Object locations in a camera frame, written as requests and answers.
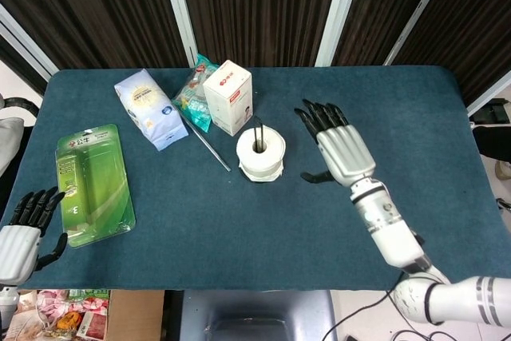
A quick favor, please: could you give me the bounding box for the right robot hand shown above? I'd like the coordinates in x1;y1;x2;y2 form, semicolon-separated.
294;98;378;188

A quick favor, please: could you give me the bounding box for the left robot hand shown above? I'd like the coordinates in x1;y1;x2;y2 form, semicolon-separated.
0;186;69;284

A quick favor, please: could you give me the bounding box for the white paper roll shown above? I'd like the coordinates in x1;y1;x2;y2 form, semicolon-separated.
236;125;287;184

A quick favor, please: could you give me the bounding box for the cardboard box of snack packets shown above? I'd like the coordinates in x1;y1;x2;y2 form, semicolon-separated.
7;288;167;341

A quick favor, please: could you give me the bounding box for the green power strip blister pack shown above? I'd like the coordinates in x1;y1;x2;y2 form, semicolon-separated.
54;123;137;248

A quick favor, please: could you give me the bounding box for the grey padded chair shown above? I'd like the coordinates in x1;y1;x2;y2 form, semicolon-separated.
0;95;42;182

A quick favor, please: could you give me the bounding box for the white desk lamp box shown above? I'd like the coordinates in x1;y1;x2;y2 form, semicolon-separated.
202;59;253;137

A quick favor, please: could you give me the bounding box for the thin metal rod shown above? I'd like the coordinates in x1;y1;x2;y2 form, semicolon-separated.
183;115;232;172

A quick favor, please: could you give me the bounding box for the blue table cloth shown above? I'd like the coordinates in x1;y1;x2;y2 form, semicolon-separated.
0;65;503;292

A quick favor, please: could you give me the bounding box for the black office chair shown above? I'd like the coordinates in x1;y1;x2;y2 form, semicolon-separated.
467;97;511;162

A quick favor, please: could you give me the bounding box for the teal plastic snack packet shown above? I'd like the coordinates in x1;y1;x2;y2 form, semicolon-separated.
172;53;220;133

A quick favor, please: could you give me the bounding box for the brown slatted room divider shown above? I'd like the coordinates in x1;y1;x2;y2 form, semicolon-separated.
0;0;511;107

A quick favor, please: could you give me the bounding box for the grey robot torso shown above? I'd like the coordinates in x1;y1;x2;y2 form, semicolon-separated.
181;288;337;341

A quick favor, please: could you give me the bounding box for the black wire towel holder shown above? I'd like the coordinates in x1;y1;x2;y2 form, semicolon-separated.
241;116;281;185

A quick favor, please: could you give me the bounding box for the black floor cable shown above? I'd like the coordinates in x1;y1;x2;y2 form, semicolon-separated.
323;289;397;341

